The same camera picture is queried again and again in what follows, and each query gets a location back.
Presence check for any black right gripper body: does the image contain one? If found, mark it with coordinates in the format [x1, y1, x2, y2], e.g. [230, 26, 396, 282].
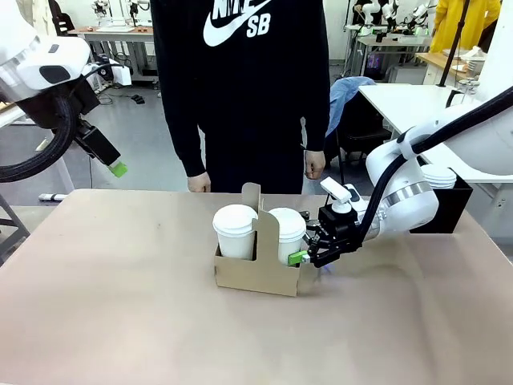
[318, 205, 364, 254]

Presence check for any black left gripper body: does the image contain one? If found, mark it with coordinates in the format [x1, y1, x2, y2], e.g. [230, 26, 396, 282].
[73, 81, 122, 166]

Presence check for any white plastic cup lid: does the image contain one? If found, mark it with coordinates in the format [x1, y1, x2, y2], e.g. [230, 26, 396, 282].
[212, 204, 260, 234]
[267, 206, 308, 243]

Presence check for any brown cardboard cup carrier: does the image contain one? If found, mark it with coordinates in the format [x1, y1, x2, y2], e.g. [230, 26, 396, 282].
[213, 182, 302, 298]

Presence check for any person's right forearm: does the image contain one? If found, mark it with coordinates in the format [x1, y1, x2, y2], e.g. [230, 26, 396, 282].
[162, 99, 210, 178]

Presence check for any person's left forearm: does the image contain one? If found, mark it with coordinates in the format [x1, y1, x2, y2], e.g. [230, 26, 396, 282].
[299, 71, 332, 152]

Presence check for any person's left hand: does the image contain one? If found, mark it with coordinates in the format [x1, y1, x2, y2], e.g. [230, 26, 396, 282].
[303, 148, 327, 180]

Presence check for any person's right hand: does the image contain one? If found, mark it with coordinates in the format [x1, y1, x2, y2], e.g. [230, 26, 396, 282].
[187, 171, 212, 194]

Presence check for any black chair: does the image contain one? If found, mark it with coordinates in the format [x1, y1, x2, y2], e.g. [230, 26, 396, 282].
[328, 94, 393, 169]

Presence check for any grey-legged background table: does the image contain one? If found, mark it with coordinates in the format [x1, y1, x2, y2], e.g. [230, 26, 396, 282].
[67, 26, 162, 84]

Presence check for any stack of white lids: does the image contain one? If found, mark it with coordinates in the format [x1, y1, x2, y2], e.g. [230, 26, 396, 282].
[422, 163, 458, 190]

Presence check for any black storage box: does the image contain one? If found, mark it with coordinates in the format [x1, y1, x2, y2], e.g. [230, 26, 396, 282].
[408, 163, 475, 235]

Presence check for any person in black hoodie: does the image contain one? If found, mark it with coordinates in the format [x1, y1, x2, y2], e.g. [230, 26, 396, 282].
[150, 0, 332, 196]

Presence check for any blue cloth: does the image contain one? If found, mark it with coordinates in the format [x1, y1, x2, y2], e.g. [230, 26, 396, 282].
[325, 75, 378, 138]

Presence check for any white side table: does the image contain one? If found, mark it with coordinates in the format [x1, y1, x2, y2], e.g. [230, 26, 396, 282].
[357, 83, 513, 184]

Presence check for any wooden background table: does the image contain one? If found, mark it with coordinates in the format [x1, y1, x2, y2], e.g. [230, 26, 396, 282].
[415, 51, 484, 87]

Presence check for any white background workbench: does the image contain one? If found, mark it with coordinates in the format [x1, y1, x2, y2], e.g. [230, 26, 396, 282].
[343, 23, 434, 78]

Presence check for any black vertical pole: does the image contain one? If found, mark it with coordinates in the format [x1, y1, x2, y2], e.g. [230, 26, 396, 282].
[437, 0, 471, 89]

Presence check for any white bowls stack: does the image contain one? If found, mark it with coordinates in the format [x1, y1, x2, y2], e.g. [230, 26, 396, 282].
[460, 46, 488, 79]

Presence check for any person in yellow jacket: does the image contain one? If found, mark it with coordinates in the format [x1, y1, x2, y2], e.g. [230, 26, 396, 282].
[430, 0, 503, 55]

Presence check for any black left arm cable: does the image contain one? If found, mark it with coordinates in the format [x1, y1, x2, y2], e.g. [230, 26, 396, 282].
[0, 91, 78, 184]

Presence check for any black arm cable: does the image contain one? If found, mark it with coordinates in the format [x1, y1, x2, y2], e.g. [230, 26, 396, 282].
[352, 84, 513, 252]
[0, 91, 78, 184]

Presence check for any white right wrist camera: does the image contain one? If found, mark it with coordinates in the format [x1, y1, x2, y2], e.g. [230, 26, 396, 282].
[319, 177, 364, 214]

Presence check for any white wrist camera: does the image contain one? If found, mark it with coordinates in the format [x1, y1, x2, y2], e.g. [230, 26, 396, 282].
[319, 177, 364, 214]
[108, 63, 133, 87]

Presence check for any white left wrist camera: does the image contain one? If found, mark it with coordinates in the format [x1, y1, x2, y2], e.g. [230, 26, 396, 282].
[108, 63, 133, 87]

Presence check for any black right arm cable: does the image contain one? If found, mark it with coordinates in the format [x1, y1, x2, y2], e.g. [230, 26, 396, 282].
[352, 84, 513, 252]

